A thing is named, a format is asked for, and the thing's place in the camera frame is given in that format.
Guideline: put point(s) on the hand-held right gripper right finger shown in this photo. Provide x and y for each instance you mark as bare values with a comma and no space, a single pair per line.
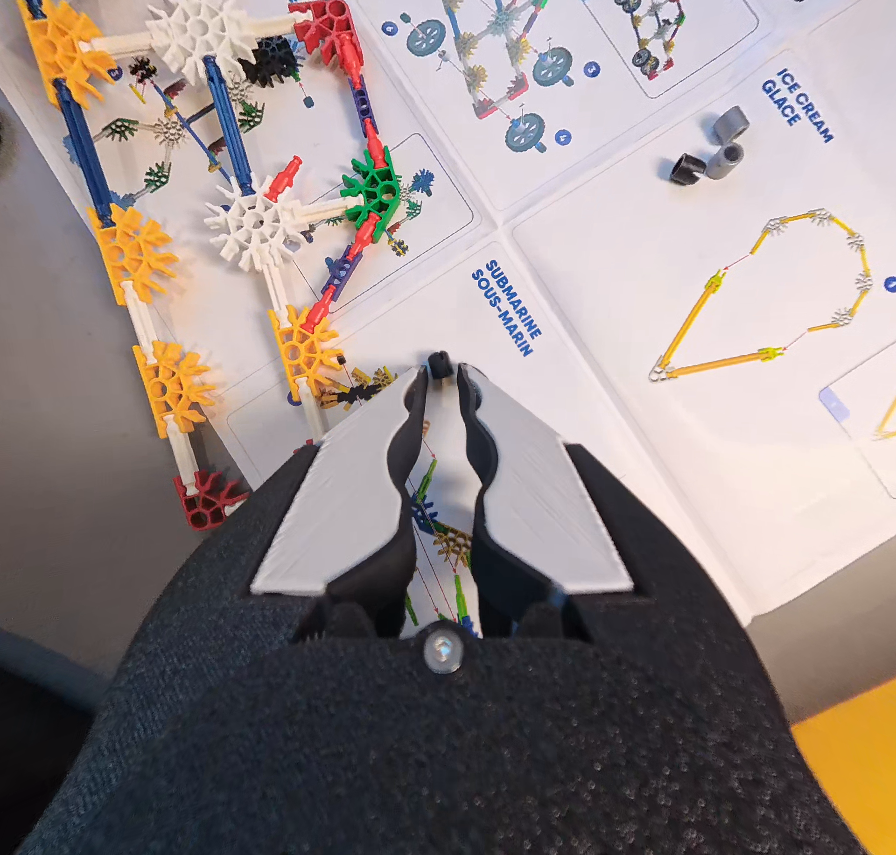
546,519

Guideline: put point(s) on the yellow plastic bin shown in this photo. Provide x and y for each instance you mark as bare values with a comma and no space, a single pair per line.
854,771

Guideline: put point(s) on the printed instruction sheet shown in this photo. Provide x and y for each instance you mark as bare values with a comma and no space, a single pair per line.
630,281

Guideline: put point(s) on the grey desk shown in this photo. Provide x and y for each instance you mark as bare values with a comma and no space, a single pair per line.
84,519

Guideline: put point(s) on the small black connector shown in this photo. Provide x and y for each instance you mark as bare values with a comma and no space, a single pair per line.
686,171
438,365

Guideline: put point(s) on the small grey spacer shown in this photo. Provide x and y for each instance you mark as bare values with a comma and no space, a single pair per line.
731,123
724,164

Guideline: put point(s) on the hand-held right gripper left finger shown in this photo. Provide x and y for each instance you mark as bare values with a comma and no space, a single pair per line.
336,519

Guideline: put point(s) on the colourful construction toy model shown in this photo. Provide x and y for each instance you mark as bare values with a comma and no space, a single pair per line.
196,29

